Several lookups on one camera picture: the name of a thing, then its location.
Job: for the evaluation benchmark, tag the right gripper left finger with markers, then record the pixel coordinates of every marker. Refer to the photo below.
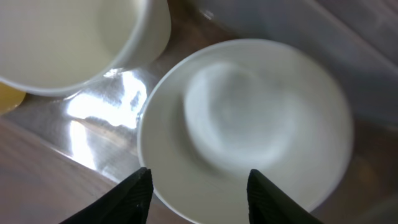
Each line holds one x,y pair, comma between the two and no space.
126,203

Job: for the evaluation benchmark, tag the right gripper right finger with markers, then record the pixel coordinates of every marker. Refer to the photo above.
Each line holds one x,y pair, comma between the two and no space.
269,205

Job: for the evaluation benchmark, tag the white plastic bowl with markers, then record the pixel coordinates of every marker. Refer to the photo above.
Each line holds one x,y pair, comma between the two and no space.
241,105

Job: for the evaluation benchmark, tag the yellow plastic cup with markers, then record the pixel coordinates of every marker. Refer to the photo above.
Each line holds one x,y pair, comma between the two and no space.
10,98

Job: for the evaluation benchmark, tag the white plastic cup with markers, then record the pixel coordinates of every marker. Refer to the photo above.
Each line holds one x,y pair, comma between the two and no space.
56,47

